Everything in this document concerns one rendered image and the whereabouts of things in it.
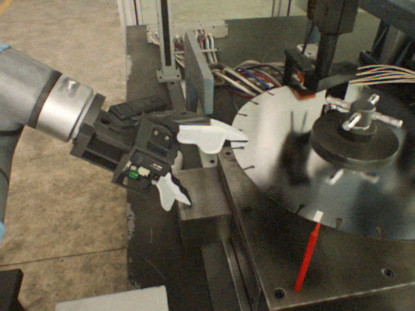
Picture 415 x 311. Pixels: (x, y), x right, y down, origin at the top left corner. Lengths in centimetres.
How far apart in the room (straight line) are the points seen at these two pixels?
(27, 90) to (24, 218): 142
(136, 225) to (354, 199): 37
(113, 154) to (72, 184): 148
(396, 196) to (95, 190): 155
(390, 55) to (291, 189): 85
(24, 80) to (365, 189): 40
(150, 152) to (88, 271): 116
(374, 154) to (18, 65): 43
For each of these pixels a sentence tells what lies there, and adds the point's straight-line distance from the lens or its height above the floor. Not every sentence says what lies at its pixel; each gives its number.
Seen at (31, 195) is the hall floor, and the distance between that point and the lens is 192.
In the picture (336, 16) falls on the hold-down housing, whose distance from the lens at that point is 46.
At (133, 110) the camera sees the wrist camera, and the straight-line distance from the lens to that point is 48.
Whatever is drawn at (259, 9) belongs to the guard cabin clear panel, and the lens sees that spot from 167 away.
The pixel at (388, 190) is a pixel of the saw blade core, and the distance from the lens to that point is 44.
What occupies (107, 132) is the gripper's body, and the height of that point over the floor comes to 99.
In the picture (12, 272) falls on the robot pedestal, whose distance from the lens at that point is 64.
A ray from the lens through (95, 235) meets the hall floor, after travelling 163.
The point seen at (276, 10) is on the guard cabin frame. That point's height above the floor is 76.
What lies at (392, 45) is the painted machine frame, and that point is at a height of 84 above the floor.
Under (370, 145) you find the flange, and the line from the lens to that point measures 48.
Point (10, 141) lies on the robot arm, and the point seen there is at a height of 98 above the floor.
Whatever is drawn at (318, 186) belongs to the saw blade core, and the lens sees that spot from 42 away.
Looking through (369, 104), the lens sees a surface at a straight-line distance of 48.
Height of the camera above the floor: 123
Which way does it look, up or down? 39 degrees down
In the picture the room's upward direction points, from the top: straight up
